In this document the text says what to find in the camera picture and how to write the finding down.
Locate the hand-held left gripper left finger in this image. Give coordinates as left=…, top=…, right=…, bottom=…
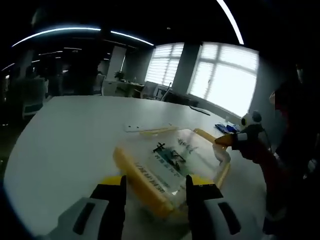
left=49, top=174, right=128, bottom=240

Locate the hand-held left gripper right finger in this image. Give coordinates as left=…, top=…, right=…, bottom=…
left=185, top=174, right=255, bottom=240

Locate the clear lid with yellow clasps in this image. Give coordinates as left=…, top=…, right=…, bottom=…
left=111, top=126, right=231, bottom=220

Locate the blue cloth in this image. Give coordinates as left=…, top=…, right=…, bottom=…
left=214, top=122, right=239, bottom=133

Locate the dark closed laptop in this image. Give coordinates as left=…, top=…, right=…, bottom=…
left=188, top=104, right=212, bottom=117

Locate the person's dark upper body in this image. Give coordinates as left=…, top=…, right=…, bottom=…
left=264, top=59, right=320, bottom=226

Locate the wide window with blinds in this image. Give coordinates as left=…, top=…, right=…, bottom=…
left=187, top=41, right=260, bottom=118

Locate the dark low sofa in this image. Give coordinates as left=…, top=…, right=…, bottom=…
left=161, top=89, right=201, bottom=108

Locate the white office chair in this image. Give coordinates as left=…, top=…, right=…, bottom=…
left=143, top=80, right=174, bottom=101

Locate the narrow window with blinds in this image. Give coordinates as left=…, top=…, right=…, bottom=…
left=144, top=42, right=185, bottom=87

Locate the ceiling light strip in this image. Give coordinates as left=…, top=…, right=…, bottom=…
left=216, top=0, right=245, bottom=46
left=109, top=29, right=156, bottom=47
left=11, top=26, right=102, bottom=48

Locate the potted plant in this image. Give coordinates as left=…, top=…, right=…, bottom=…
left=113, top=70, right=126, bottom=82

